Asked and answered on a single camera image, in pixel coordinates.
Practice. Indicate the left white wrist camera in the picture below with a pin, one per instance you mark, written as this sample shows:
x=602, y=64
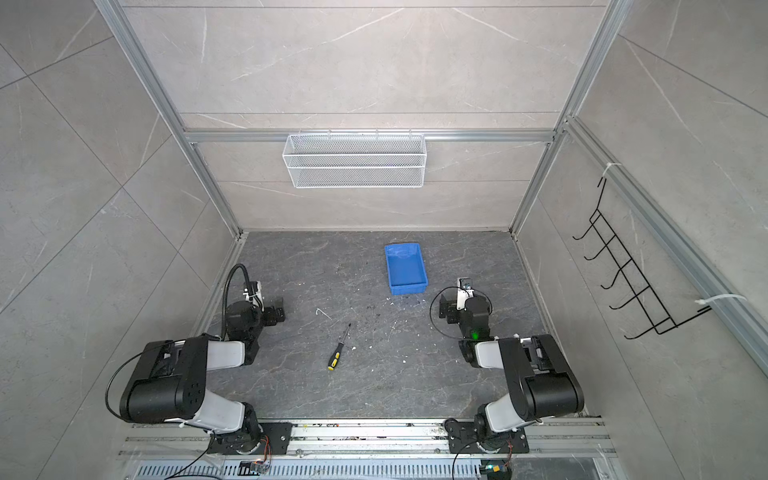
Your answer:
x=252, y=294

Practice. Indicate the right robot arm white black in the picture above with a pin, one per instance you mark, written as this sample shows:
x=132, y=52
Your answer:
x=539, y=381

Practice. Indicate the black wire hook rack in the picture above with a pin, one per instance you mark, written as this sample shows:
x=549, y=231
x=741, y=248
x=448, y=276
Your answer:
x=658, y=319

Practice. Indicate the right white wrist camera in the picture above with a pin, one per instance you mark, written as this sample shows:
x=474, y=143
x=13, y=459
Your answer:
x=465, y=291

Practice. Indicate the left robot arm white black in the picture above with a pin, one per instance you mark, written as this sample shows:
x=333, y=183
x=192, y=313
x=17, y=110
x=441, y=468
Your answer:
x=168, y=383

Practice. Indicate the small white zip tie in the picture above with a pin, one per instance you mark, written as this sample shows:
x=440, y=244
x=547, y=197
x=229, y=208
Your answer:
x=320, y=312

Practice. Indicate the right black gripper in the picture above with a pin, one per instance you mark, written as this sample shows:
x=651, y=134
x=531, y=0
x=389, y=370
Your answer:
x=449, y=308

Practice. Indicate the white wire mesh basket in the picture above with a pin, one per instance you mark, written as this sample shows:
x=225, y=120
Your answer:
x=336, y=161

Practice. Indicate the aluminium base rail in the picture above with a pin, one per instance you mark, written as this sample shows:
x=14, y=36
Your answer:
x=565, y=448

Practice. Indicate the blue plastic bin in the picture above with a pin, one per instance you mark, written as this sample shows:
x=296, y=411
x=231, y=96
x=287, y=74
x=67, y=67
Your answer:
x=406, y=269

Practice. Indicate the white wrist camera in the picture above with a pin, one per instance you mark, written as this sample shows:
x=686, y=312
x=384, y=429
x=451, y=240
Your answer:
x=252, y=294
x=465, y=291

